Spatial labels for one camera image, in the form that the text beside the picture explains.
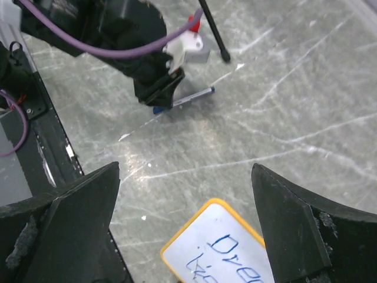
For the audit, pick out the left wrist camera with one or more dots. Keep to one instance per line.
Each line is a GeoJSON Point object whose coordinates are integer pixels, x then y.
{"type": "Point", "coordinates": [188, 48]}

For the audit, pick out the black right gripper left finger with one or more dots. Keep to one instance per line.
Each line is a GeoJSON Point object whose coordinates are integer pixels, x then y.
{"type": "Point", "coordinates": [63, 235]}

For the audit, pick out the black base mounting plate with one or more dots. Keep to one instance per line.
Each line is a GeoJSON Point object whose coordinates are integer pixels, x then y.
{"type": "Point", "coordinates": [46, 159]}

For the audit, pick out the yellow framed small whiteboard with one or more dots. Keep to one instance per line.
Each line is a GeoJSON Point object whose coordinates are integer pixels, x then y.
{"type": "Point", "coordinates": [217, 245]}

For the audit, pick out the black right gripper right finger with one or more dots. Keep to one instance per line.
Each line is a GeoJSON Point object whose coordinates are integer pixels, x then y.
{"type": "Point", "coordinates": [310, 238]}

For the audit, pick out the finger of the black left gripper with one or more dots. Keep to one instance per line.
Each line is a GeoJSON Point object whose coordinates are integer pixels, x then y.
{"type": "Point", "coordinates": [161, 92]}

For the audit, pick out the white marker pen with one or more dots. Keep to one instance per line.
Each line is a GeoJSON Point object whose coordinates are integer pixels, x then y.
{"type": "Point", "coordinates": [193, 96]}

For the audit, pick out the blue marker cap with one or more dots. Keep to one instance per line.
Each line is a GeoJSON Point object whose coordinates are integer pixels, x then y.
{"type": "Point", "coordinates": [158, 110]}

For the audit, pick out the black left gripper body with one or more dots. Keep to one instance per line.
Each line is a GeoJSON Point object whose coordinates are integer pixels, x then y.
{"type": "Point", "coordinates": [148, 72]}

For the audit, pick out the black perforated music stand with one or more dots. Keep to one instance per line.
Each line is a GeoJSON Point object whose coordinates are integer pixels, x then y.
{"type": "Point", "coordinates": [223, 50]}

